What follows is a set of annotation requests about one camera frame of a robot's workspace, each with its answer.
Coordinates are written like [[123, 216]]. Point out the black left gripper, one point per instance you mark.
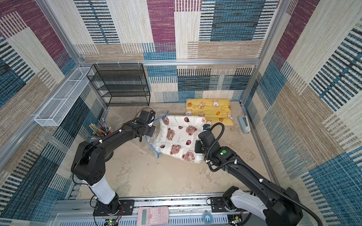
[[153, 129]]

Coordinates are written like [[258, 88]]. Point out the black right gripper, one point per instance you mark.
[[199, 146]]

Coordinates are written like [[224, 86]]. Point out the clear plastic vacuum bag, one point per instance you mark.
[[149, 141]]

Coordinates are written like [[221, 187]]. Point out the white bear print blanket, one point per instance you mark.
[[177, 137]]

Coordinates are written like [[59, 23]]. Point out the yellow cartoon blanket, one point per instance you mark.
[[213, 111]]

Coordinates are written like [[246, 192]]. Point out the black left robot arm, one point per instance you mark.
[[89, 164]]

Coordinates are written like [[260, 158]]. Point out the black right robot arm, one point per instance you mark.
[[270, 202]]

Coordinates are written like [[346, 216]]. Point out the coloured pencils bundle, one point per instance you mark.
[[98, 130]]

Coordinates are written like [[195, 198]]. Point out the grey tape roll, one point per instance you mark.
[[108, 156]]

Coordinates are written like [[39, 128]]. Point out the light blue stapler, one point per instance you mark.
[[244, 124]]

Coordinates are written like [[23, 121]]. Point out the pink calculator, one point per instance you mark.
[[152, 216]]

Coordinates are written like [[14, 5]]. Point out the black wire mesh shelf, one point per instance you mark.
[[120, 84]]

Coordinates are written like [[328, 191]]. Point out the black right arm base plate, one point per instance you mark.
[[217, 205]]

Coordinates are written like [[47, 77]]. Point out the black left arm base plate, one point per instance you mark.
[[124, 207]]

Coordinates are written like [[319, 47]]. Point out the white wire mesh basket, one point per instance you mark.
[[57, 108]]

